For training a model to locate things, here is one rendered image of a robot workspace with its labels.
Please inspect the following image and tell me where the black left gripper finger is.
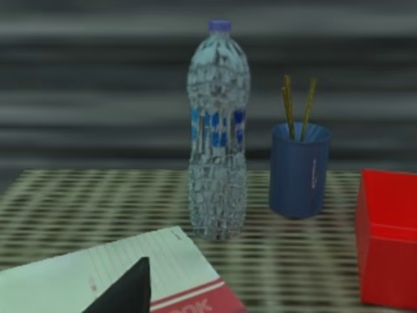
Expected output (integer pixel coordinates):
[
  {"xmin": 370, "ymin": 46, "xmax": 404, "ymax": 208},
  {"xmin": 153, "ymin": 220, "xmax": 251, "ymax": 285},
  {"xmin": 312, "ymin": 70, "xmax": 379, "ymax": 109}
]
[{"xmin": 85, "ymin": 256, "xmax": 152, "ymax": 313}]

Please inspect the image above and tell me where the blue pen holder cup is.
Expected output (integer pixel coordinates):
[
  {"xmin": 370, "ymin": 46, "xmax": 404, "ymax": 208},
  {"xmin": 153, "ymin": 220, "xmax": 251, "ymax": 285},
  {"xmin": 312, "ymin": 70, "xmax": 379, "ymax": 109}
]
[{"xmin": 268, "ymin": 121, "xmax": 332, "ymax": 219}]

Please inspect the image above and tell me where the yellow pencil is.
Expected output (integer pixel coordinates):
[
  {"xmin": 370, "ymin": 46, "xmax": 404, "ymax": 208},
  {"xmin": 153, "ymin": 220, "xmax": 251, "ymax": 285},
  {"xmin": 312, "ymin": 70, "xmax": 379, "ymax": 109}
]
[
  {"xmin": 281, "ymin": 74, "xmax": 296, "ymax": 142},
  {"xmin": 299, "ymin": 77, "xmax": 318, "ymax": 142}
]

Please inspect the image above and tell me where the clear plastic water bottle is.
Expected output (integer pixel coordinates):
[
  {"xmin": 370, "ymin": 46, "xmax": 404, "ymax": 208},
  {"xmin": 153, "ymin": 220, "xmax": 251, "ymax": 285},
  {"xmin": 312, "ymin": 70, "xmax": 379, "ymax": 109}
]
[{"xmin": 186, "ymin": 18, "xmax": 252, "ymax": 241}]

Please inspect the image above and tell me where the red and white notebook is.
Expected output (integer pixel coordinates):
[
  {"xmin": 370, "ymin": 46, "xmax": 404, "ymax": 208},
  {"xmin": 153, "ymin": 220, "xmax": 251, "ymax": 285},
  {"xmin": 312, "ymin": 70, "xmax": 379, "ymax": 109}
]
[{"xmin": 0, "ymin": 225, "xmax": 249, "ymax": 313}]

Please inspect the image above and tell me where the red open box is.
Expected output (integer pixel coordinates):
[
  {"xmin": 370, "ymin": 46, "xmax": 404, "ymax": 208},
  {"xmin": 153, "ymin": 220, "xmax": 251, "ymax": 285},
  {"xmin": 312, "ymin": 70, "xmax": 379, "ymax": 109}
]
[{"xmin": 354, "ymin": 168, "xmax": 417, "ymax": 310}]

